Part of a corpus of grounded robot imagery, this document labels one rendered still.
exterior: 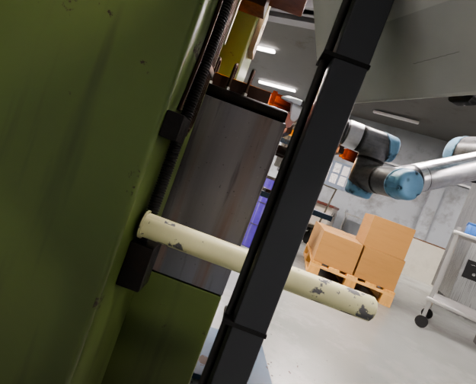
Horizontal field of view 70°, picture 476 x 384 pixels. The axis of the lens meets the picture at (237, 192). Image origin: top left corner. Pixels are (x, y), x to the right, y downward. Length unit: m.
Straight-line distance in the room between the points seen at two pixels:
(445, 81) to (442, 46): 0.04
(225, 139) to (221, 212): 0.18
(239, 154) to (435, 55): 0.50
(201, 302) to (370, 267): 3.19
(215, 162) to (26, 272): 0.44
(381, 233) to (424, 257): 4.07
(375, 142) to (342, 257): 2.95
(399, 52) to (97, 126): 0.44
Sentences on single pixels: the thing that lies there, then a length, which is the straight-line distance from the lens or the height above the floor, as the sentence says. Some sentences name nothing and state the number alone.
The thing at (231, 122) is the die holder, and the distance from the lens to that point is 0.83.
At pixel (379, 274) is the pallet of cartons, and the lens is 3.99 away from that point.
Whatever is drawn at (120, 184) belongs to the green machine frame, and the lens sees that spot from 0.57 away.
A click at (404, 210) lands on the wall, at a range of 11.37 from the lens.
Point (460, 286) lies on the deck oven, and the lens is 5.79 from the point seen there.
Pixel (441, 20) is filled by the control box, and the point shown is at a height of 0.99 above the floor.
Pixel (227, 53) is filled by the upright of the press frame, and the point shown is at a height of 1.14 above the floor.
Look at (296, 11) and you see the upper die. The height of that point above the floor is 1.27.
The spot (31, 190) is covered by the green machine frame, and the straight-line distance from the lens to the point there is 0.64.
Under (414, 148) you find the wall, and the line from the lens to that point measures 11.60.
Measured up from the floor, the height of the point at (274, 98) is 0.99.
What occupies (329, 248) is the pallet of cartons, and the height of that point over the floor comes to 0.35.
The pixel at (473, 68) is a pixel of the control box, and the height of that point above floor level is 0.94.
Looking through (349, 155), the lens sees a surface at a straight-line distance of 1.51.
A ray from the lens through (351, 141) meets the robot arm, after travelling 1.00.
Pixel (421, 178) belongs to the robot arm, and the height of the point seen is 0.90.
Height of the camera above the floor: 0.77
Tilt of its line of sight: 3 degrees down
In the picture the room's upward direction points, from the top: 20 degrees clockwise
